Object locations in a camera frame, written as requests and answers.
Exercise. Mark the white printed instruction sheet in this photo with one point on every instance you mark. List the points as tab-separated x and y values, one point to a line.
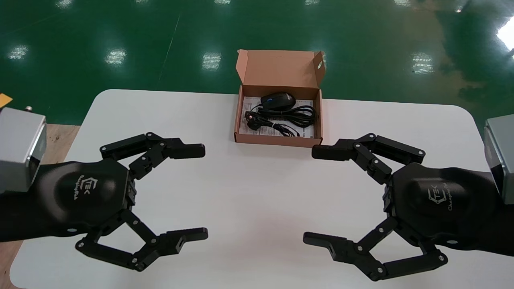
306	131

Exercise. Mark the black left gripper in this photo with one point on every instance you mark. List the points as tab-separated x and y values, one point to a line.
80	196

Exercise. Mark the brown cardboard storage box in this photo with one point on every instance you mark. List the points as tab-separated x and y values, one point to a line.
279	68

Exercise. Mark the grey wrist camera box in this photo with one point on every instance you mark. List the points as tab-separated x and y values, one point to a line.
18	148
502	156

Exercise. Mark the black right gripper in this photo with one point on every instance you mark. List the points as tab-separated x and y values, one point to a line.
441	204

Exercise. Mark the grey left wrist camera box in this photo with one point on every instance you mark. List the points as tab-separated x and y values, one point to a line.
18	148

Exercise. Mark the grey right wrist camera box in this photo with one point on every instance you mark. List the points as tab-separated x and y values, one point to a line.
502	156

